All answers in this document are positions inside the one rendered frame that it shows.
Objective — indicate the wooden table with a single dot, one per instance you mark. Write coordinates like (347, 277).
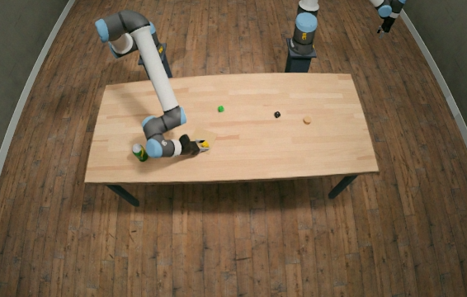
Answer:
(258, 156)

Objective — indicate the green can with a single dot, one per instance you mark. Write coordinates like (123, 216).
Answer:
(138, 153)

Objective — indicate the tan round disc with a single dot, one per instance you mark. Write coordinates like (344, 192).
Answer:
(307, 120)

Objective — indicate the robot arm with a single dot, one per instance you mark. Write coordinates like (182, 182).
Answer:
(303, 39)
(155, 66)

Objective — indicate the green die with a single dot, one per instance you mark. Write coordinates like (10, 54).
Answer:
(220, 109)

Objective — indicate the black die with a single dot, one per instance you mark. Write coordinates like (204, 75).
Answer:
(277, 114)

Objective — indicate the tan mat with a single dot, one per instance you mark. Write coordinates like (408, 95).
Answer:
(208, 135)

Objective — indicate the yellow die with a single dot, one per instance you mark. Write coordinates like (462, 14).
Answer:
(205, 144)

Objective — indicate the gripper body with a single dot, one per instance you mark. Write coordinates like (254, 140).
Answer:
(191, 148)
(388, 24)

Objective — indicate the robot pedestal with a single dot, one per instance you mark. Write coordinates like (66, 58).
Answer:
(166, 64)
(297, 64)

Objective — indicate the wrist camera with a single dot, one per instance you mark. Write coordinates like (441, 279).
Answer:
(185, 138)

